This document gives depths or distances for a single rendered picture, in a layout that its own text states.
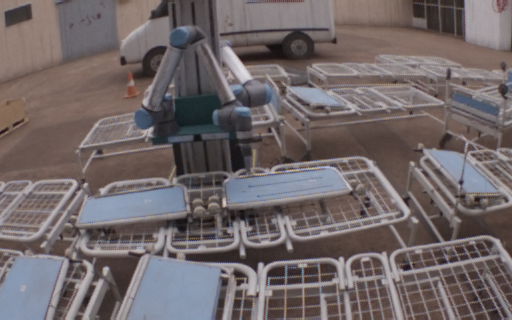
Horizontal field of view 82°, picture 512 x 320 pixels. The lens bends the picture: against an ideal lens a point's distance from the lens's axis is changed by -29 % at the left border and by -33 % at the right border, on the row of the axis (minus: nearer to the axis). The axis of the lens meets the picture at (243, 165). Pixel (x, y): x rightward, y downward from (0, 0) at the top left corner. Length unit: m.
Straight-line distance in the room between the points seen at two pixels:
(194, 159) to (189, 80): 0.60
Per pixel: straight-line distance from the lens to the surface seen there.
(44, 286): 1.94
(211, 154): 2.96
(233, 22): 9.25
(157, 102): 2.47
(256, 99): 2.63
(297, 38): 9.64
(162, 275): 1.74
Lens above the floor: 1.67
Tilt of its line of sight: 25 degrees down
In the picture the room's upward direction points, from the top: 5 degrees counter-clockwise
